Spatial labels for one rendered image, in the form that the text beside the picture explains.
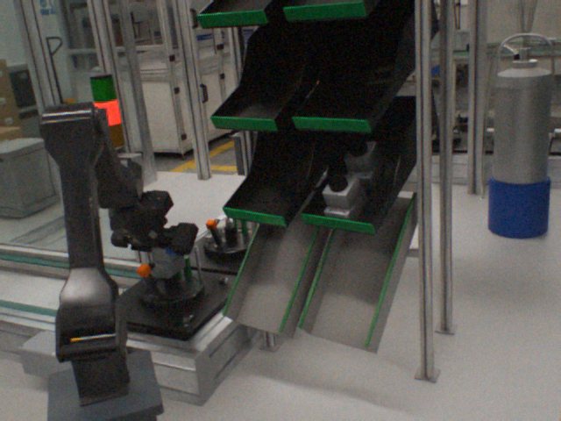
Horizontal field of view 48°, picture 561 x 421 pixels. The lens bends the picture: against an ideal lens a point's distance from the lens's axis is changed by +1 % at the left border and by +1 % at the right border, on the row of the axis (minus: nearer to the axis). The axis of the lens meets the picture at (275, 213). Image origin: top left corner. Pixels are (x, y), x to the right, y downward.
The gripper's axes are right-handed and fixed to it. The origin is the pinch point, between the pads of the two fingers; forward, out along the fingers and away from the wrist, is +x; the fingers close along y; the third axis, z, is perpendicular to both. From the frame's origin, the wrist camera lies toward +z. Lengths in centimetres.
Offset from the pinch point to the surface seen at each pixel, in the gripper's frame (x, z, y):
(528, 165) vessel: 49, 53, -64
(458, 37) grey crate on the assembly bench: 370, 392, 33
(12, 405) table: -3.1, -36.8, 19.0
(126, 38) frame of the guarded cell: 42, 99, 81
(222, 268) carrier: 17.4, 2.8, -3.9
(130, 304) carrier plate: 3.9, -12.3, 6.6
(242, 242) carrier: 23.1, 12.2, -3.7
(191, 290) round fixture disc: 6.3, -6.8, -5.1
